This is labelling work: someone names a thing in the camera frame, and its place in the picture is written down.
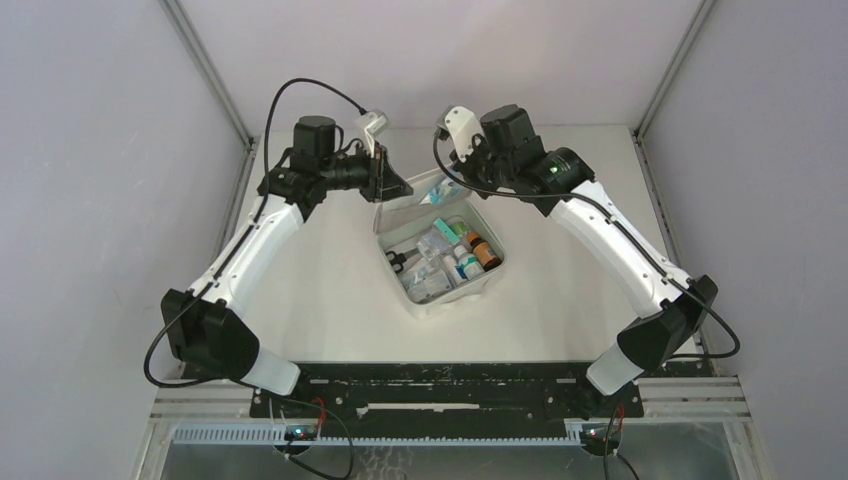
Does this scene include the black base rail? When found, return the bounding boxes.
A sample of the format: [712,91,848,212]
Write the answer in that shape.
[249,362,645,440]

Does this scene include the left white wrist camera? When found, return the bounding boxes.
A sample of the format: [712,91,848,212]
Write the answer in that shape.
[354,110,389,157]

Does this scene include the clear bandage packet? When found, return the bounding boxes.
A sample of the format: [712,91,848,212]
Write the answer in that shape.
[399,262,453,304]

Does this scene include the white medicine kit box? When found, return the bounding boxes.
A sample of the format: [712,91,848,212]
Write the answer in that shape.
[373,169,508,320]

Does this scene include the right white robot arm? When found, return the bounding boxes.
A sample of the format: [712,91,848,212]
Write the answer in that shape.
[438,104,718,416]

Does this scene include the brown bottle orange cap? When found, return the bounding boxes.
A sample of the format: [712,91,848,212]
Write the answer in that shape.
[467,231,503,271]

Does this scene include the black handled scissors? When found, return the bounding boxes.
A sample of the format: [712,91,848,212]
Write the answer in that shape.
[385,249,420,274]

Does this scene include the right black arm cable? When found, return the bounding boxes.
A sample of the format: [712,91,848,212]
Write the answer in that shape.
[432,129,742,362]

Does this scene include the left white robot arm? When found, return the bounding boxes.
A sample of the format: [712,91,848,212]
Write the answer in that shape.
[157,110,413,417]

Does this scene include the white plastic bottle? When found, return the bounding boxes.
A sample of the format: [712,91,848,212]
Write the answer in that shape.
[453,245,485,280]

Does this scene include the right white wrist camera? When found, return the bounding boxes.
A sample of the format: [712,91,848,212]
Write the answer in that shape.
[436,105,484,162]

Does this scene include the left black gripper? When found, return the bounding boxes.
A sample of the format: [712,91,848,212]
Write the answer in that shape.
[320,141,413,204]

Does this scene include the blue plaster packets bag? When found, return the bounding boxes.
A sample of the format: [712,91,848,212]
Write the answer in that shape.
[416,216,471,260]

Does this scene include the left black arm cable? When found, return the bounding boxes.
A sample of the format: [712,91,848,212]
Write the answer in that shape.
[142,78,369,480]

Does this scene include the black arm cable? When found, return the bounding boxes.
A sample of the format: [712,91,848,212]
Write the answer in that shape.
[142,78,369,480]
[432,129,742,362]

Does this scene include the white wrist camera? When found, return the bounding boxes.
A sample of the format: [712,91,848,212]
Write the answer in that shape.
[354,110,389,157]
[436,105,484,162]

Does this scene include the blue cotton swab packet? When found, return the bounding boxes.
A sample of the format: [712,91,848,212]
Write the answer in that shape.
[419,177,466,206]

